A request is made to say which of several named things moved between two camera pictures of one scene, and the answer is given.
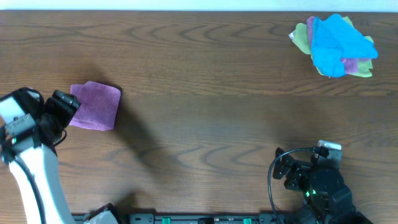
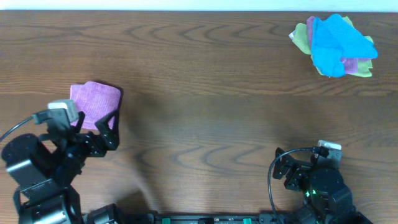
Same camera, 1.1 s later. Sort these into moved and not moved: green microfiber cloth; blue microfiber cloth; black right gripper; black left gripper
Moved: black left gripper
Not moved: black right gripper; green microfiber cloth; blue microfiber cloth
